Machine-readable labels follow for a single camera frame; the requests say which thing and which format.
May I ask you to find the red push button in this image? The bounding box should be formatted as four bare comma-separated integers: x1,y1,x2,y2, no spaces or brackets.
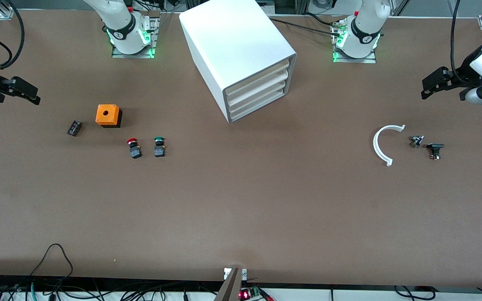
126,138,143,160

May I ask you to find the white curved plastic piece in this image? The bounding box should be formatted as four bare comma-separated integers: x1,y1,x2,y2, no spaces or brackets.
373,125,406,167

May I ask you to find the orange box with hole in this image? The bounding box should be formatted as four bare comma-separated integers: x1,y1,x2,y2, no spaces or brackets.
95,104,123,128

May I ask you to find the circuit board with red light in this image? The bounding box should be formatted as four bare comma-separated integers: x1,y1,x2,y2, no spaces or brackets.
238,286,274,301

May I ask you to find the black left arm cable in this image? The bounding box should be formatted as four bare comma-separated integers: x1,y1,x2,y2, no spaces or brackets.
450,0,474,86

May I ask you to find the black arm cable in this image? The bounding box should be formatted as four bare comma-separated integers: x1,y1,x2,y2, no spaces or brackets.
450,0,474,86
0,0,26,70

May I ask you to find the black switch part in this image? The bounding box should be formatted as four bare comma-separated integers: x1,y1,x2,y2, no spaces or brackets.
427,143,445,161

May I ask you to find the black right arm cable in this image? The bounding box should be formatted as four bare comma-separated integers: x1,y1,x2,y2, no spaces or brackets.
0,0,26,70

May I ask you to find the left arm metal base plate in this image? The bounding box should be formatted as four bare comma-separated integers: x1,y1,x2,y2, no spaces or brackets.
331,19,377,64

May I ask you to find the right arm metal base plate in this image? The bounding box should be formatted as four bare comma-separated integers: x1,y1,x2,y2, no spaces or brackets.
111,12,160,59

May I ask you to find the black cable on table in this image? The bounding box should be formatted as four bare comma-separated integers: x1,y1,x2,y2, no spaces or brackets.
267,17,347,37

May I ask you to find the black looped cable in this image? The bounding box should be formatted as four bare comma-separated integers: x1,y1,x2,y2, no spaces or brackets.
30,243,74,290

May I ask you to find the black cable under table edge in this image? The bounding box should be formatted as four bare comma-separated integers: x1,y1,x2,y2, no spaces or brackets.
393,285,435,301

